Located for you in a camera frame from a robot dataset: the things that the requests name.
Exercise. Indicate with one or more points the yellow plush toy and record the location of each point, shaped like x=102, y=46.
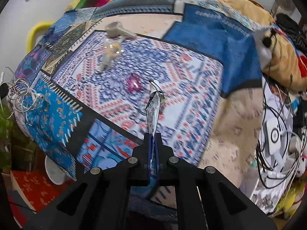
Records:
x=290, y=202

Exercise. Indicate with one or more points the pale beige patterned sheet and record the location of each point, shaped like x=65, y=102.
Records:
x=235, y=136

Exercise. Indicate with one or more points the white plastic bucket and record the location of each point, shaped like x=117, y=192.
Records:
x=56, y=172

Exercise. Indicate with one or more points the white blue wrapper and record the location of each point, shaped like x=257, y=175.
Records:
x=152, y=110

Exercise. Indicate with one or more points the beige plastic tool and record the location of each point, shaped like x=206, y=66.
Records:
x=115, y=28

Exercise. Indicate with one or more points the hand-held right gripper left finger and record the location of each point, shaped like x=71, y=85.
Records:
x=147, y=160

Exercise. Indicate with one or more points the black striped clothing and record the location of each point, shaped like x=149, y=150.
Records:
x=287, y=24

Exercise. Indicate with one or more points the blue patchwork blanket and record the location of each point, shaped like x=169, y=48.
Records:
x=191, y=40

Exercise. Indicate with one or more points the yellow foam tube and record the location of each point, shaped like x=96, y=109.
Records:
x=33, y=32

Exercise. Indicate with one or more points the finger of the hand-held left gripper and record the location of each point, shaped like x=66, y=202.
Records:
x=3, y=91

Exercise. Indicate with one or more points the white security camera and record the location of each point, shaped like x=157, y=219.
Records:
x=273, y=136

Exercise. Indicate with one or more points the pink shiny wrapper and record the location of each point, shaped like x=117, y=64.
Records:
x=133, y=83

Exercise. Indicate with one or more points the clear plastic bulb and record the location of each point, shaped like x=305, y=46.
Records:
x=110, y=50

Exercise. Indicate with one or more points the red floral box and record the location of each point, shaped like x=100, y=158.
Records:
x=36, y=189

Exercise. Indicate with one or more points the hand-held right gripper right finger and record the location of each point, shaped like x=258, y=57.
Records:
x=158, y=160

